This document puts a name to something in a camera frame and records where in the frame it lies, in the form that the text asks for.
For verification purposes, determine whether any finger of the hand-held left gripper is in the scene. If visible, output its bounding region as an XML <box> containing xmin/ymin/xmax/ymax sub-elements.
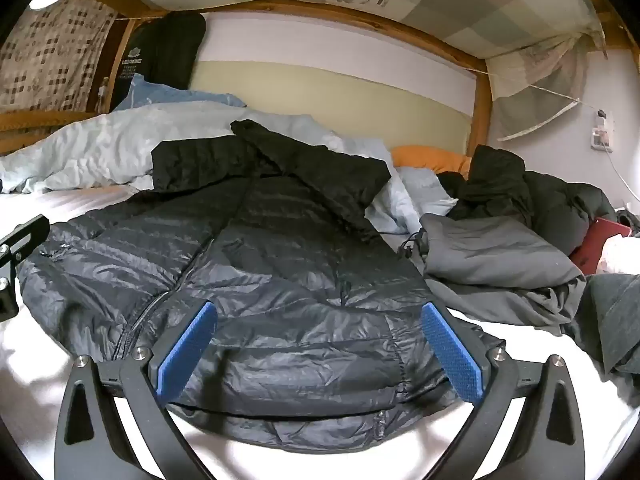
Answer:
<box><xmin>0</xmin><ymin>215</ymin><xmax>51</xmax><ymax>323</ymax></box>

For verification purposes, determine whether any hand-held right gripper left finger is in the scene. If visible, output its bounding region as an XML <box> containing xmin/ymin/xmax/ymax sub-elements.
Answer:
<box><xmin>52</xmin><ymin>300</ymin><xmax>221</xmax><ymax>480</ymax></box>

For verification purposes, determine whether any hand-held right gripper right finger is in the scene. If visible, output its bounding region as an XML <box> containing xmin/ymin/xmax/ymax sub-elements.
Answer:
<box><xmin>420</xmin><ymin>302</ymin><xmax>586</xmax><ymax>480</ymax></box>

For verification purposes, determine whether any black down jacket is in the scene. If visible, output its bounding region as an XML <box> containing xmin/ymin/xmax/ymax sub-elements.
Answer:
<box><xmin>17</xmin><ymin>119</ymin><xmax>506</xmax><ymax>453</ymax></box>

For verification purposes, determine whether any white bed sheet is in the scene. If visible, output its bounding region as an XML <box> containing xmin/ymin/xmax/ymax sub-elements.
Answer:
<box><xmin>0</xmin><ymin>182</ymin><xmax>640</xmax><ymax>480</ymax></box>

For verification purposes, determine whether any light blue duvet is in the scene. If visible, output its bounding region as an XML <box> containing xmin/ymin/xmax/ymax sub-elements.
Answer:
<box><xmin>0</xmin><ymin>100</ymin><xmax>458</xmax><ymax>236</ymax></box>

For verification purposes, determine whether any dark grey garment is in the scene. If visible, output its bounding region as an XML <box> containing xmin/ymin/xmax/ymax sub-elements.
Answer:
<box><xmin>565</xmin><ymin>272</ymin><xmax>640</xmax><ymax>376</ymax></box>

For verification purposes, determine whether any brown patterned curtain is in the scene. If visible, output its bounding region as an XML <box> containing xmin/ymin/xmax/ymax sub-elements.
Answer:
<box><xmin>0</xmin><ymin>0</ymin><xmax>118</xmax><ymax>116</ymax></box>

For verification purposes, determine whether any dark green coat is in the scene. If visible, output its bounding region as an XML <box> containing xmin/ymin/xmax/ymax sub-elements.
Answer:
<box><xmin>437</xmin><ymin>144</ymin><xmax>618</xmax><ymax>261</ymax></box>

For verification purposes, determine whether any white cloth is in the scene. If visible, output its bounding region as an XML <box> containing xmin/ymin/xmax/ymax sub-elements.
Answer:
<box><xmin>597</xmin><ymin>236</ymin><xmax>640</xmax><ymax>275</ymax></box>

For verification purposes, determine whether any orange pillow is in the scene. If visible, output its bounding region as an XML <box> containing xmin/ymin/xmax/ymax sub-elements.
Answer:
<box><xmin>390</xmin><ymin>145</ymin><xmax>473</xmax><ymax>177</ymax></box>

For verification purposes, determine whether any blue pillow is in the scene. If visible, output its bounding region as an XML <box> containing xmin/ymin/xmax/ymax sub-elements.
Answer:
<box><xmin>110</xmin><ymin>74</ymin><xmax>248</xmax><ymax>113</ymax></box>

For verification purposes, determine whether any black hanging garment bag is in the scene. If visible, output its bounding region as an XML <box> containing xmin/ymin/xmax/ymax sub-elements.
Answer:
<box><xmin>112</xmin><ymin>12</ymin><xmax>207</xmax><ymax>111</ymax></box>

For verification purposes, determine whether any white mesh net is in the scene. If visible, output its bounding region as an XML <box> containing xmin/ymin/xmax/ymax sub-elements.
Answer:
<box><xmin>485</xmin><ymin>20</ymin><xmax>608</xmax><ymax>142</ymax></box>

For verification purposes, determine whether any wall power outlet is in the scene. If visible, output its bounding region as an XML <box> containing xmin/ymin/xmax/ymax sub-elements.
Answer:
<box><xmin>589</xmin><ymin>109</ymin><xmax>615</xmax><ymax>153</ymax></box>

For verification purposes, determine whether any wooden bed frame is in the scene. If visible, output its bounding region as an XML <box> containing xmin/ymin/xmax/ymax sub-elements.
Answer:
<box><xmin>0</xmin><ymin>0</ymin><xmax>626</xmax><ymax>171</ymax></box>

